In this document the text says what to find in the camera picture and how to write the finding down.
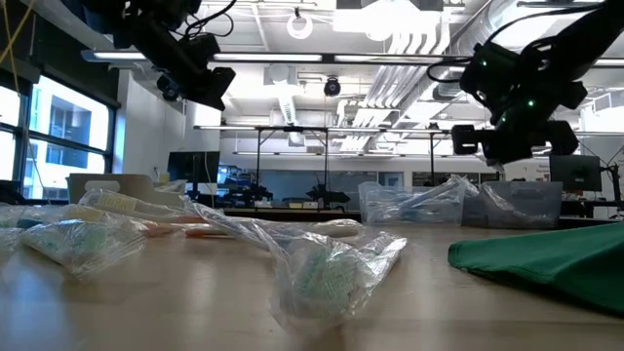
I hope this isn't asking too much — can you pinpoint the green toothbrush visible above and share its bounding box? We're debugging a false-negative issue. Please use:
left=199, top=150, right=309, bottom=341
left=265, top=228, right=409, bottom=332
left=19, top=218, right=147, bottom=282

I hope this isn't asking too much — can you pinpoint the cloudy white plastic bin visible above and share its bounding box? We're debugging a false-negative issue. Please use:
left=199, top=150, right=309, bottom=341
left=67, top=173, right=185, bottom=209

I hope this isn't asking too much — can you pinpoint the grey translucent plastic bin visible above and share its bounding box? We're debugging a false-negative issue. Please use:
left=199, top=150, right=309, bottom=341
left=460, top=179, right=565, bottom=230

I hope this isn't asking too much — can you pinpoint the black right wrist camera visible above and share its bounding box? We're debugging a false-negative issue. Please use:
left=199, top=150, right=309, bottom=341
left=460, top=41, right=523, bottom=109

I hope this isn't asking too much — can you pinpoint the clear plastic bin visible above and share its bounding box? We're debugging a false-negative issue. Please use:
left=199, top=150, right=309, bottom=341
left=358, top=177, right=467, bottom=226

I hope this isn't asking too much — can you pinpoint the black right camera cable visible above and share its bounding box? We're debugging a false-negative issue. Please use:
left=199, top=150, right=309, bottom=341
left=426, top=55, right=484, bottom=84

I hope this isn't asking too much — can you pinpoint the white ring light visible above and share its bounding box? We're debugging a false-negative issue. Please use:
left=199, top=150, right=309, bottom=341
left=286, top=13, right=314, bottom=40

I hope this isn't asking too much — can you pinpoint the black camera cable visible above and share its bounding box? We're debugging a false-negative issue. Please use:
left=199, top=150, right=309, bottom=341
left=426, top=55, right=484, bottom=84
left=182, top=0, right=239, bottom=40

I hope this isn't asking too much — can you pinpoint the yellow cable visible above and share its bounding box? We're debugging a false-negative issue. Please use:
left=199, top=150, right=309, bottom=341
left=0, top=0, right=38, bottom=97

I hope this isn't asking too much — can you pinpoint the black background station frame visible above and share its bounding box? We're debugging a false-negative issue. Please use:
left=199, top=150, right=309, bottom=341
left=194, top=124, right=503, bottom=187

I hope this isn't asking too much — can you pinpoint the green cloth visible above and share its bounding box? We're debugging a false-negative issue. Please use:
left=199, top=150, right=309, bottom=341
left=447, top=222, right=624, bottom=317

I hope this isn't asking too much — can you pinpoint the black left camera cable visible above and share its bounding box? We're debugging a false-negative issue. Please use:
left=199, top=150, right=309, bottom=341
left=182, top=0, right=239, bottom=40

